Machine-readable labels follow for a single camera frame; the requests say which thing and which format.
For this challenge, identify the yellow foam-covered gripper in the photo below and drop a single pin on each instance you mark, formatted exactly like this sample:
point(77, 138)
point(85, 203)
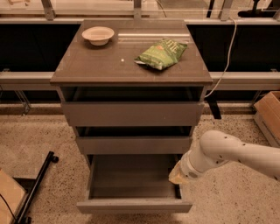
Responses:
point(187, 170)

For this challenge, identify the grey drawer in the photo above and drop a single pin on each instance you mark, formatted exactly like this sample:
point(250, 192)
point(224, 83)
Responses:
point(132, 184)
point(134, 140)
point(130, 113)

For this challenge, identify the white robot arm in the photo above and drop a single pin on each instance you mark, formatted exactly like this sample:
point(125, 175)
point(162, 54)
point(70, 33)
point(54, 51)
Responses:
point(216, 148)

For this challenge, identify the grey drawer cabinet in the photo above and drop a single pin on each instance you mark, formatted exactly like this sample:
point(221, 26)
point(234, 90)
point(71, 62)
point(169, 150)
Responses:
point(108, 73)

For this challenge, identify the cardboard box right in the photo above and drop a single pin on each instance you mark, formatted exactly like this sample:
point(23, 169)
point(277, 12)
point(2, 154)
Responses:
point(267, 117)

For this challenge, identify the green chip bag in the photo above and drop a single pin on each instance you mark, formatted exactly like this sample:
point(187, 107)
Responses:
point(165, 53)

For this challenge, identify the black wheeled stand leg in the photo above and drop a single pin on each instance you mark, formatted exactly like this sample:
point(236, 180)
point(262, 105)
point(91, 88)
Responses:
point(31, 186)

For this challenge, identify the white paper bowl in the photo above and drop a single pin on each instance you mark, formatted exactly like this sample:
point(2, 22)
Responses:
point(98, 35)

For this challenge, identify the wooden board left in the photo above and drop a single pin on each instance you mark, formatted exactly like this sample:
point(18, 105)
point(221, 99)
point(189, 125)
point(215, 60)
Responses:
point(13, 195)

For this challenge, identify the grey metal railing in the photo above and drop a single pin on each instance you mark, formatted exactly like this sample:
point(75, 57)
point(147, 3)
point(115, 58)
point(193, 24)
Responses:
point(230, 80)

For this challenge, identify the black bracket behind cabinet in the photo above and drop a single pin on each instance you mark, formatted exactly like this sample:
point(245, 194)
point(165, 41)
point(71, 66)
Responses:
point(213, 105)

